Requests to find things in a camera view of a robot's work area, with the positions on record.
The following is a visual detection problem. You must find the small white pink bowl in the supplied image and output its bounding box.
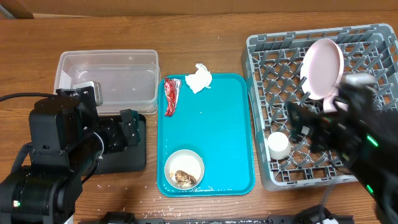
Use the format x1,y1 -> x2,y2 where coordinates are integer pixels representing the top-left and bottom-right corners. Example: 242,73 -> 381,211
323,93 -> 348,113

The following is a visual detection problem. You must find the red foil wrapper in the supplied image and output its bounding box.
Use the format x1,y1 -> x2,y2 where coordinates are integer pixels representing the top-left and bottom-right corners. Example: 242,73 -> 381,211
164,78 -> 182,117

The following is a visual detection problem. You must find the white paper cup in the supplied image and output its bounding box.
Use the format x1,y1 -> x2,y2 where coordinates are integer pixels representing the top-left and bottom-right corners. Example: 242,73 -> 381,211
267,132 -> 291,160

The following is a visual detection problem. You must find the large white plate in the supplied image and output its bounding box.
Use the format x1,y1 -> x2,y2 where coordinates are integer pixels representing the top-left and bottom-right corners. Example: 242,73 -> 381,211
300,39 -> 344,100

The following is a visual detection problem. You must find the metal bowl with food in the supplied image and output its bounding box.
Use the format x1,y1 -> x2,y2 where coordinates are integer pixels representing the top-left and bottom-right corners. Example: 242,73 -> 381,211
164,149 -> 205,190

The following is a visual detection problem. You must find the white napkin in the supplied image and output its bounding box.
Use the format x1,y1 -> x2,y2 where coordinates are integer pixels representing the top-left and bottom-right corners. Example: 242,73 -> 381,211
185,63 -> 213,94

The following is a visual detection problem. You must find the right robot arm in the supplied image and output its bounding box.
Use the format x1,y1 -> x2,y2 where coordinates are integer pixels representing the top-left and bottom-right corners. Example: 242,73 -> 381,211
287,102 -> 397,223

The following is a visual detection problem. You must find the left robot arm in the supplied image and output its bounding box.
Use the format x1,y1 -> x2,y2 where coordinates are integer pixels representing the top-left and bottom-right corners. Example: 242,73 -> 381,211
1,86 -> 145,223

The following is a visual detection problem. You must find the black waste bin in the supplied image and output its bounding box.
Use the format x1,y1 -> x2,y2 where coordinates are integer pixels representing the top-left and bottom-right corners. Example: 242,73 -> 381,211
95,114 -> 147,174

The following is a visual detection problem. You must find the clear plastic bin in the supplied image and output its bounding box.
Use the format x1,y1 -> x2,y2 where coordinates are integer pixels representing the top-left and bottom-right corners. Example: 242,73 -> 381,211
53,49 -> 160,116

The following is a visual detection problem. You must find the teal plastic tray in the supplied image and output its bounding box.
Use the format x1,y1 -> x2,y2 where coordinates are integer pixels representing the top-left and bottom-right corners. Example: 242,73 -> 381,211
157,73 -> 255,197

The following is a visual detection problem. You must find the grey dish rack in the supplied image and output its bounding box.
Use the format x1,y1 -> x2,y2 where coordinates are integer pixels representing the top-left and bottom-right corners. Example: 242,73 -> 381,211
241,24 -> 397,191

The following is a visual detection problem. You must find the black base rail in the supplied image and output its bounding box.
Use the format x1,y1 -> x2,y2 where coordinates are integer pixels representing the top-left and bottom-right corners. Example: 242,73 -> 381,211
82,205 -> 354,224

